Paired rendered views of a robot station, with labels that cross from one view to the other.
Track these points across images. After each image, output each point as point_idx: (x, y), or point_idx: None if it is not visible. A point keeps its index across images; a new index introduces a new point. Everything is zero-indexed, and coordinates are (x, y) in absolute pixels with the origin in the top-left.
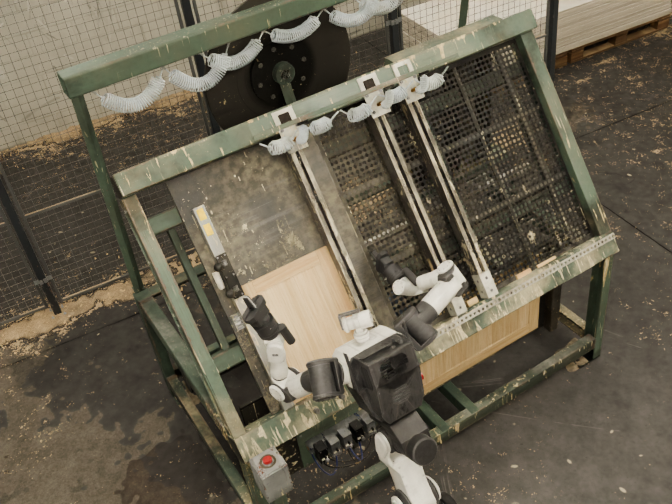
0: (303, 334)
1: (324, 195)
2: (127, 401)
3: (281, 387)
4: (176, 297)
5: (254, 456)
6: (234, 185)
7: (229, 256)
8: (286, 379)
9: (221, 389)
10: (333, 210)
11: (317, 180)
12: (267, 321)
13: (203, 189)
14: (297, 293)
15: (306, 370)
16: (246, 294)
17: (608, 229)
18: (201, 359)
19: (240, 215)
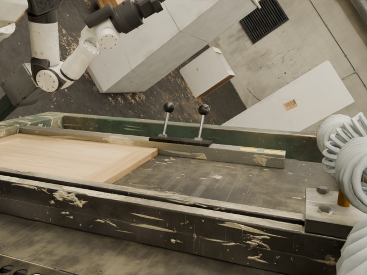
0: (40, 153)
1: (141, 258)
2: None
3: (62, 61)
4: (205, 125)
5: (44, 113)
6: (289, 191)
7: (197, 160)
8: (59, 66)
9: (107, 118)
10: (93, 252)
11: (187, 268)
12: (132, 1)
13: (305, 175)
14: (78, 164)
15: (55, 12)
16: (144, 148)
17: None
18: (141, 119)
19: (236, 179)
